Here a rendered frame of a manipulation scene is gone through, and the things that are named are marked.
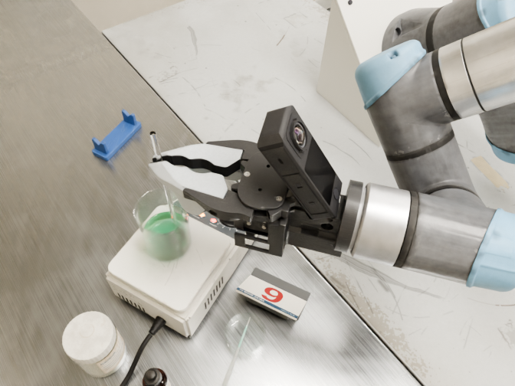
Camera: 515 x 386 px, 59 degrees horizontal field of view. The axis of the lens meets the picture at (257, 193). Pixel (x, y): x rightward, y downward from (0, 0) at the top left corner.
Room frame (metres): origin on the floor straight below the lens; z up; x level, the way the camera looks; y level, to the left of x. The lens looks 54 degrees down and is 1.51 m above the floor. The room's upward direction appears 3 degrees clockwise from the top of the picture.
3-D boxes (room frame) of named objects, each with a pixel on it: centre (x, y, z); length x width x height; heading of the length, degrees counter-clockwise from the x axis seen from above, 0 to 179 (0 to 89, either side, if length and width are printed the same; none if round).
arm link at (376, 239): (0.24, -0.12, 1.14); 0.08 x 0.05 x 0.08; 166
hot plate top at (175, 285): (0.28, 0.11, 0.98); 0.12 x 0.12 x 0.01; 63
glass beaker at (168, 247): (0.29, 0.11, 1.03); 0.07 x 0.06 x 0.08; 25
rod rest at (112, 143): (0.55, 0.26, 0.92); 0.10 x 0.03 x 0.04; 154
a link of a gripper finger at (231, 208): (0.25, 0.03, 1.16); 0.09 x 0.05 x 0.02; 77
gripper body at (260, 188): (0.26, -0.04, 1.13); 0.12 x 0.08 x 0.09; 76
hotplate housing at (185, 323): (0.30, 0.10, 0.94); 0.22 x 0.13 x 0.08; 153
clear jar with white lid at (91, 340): (0.17, 0.19, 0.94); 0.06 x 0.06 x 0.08
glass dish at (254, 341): (0.21, 0.01, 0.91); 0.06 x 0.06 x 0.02
